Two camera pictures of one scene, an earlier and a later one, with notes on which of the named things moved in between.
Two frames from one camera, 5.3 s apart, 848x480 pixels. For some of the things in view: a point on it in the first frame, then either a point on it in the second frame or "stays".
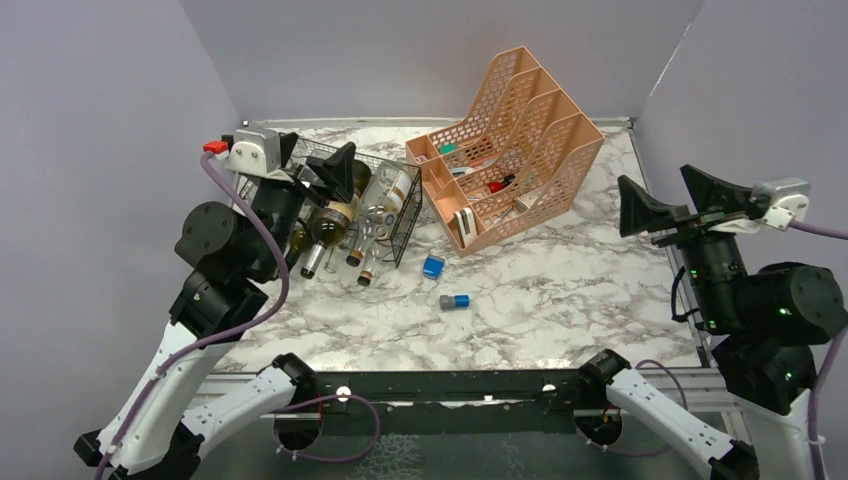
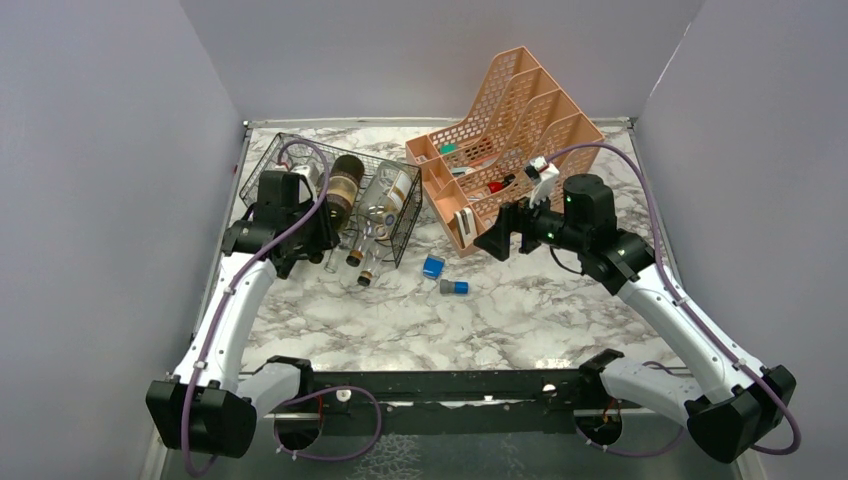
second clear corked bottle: [373, 260] stays
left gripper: [337, 169] → [326, 235]
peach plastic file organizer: [520, 164] stays
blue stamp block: [433, 266] stays
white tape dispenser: [466, 225] stays
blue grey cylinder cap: [454, 302] → [456, 287]
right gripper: [714, 200] → [513, 217]
